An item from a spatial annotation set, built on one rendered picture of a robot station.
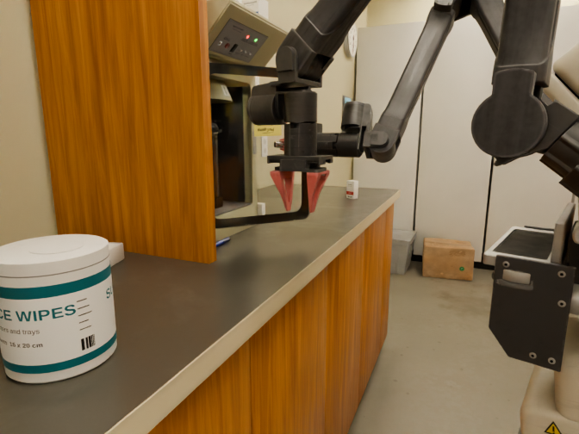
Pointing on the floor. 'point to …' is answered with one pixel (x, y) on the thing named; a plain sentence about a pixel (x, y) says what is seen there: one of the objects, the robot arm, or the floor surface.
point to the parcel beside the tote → (447, 258)
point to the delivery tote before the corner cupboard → (401, 250)
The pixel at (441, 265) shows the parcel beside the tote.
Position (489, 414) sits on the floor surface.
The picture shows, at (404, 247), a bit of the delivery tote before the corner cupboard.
